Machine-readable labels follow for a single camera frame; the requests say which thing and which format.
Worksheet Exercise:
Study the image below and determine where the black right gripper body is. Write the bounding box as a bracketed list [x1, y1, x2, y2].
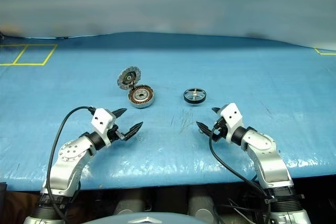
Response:
[209, 117, 229, 143]

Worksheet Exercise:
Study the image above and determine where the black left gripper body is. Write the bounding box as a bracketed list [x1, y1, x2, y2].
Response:
[107, 123, 127, 143]

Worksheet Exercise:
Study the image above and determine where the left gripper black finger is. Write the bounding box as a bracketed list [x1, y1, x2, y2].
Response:
[112, 108, 128, 125]
[122, 121, 144, 141]

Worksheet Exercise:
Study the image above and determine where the black motor rotor ring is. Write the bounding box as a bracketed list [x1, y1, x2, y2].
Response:
[183, 87, 207, 105]

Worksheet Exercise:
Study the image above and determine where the round silver motor cover disc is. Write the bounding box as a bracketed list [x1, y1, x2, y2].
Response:
[117, 66, 142, 91]

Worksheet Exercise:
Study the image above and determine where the blue plastic table cover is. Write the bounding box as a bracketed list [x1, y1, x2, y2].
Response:
[0, 32, 336, 192]

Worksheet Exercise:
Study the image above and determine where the grey rounded cylinder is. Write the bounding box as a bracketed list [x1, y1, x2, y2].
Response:
[188, 189, 218, 220]
[114, 195, 144, 216]

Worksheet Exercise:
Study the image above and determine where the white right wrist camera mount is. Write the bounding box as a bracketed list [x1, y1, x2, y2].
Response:
[219, 102, 246, 145]

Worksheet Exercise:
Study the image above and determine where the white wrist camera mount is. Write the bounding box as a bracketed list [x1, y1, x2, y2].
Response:
[90, 108, 118, 148]
[219, 102, 246, 145]

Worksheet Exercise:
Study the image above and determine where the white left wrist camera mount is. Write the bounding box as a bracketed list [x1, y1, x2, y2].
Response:
[90, 108, 118, 148]

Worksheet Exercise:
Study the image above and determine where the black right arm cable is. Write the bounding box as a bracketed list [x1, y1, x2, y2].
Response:
[208, 126, 274, 224]

